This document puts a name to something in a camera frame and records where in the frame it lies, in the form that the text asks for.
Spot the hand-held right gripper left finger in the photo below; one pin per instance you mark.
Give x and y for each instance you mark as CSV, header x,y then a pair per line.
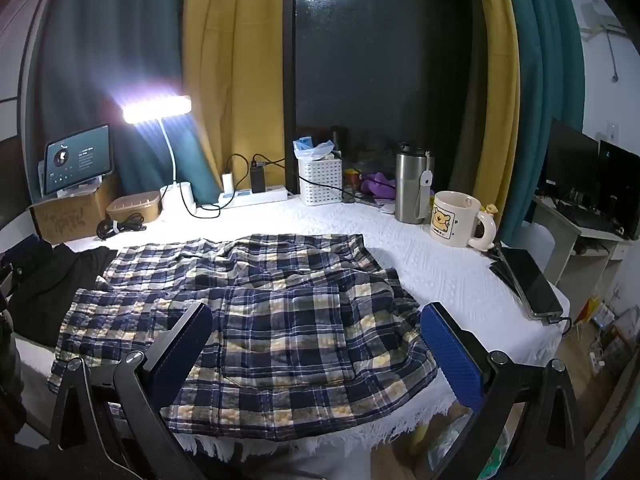
x,y
185,350

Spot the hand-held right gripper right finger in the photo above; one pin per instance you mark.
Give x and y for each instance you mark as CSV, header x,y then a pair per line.
x,y
450,355

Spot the blue yellow plaid pants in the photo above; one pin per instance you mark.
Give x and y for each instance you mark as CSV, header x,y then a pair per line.
x,y
300,310

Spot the black smartphone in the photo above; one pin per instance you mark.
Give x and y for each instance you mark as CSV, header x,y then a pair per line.
x,y
532,282

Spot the white cartoon mug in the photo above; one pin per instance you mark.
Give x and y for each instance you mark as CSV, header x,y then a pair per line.
x,y
452,220

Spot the black garment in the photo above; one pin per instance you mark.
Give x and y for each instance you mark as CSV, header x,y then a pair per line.
x,y
65,280

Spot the white desk lamp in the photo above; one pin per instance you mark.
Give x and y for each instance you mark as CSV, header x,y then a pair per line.
x,y
177,200

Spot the beige plastic tray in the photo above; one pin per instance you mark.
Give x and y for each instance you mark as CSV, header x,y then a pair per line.
x,y
135,207

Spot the white computer desk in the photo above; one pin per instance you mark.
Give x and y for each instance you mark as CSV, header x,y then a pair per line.
x,y
560,240

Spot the white power strip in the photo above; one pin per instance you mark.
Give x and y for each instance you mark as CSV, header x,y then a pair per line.
x,y
260,197

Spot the steel tumbler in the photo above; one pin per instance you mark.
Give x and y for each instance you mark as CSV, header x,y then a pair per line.
x,y
407,190

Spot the white charger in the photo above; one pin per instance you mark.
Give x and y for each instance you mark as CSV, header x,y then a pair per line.
x,y
228,182

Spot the cardboard box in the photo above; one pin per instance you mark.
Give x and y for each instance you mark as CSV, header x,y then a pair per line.
x,y
65,217

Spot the purple cloth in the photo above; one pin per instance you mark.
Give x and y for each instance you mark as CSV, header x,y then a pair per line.
x,y
377,183

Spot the black charger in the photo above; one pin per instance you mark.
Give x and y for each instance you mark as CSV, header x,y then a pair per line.
x,y
258,177

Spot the white tablet stand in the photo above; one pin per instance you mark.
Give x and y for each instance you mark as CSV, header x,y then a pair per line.
x,y
80,191

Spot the white plastic basket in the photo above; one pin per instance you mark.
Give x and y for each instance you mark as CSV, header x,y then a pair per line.
x,y
315,197

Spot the black monitor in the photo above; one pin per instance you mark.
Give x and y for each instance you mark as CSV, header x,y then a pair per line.
x,y
570,160
620,185

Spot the blue plastic bag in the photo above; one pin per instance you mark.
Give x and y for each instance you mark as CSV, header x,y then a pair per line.
x,y
312,149

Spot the yellow curtain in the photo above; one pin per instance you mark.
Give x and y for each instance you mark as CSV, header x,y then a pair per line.
x,y
235,60
495,85

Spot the dark glass window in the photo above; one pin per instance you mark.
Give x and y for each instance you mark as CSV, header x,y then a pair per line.
x,y
380,60

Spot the teal curtain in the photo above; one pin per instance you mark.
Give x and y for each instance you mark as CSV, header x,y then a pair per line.
x,y
545,60
100,35

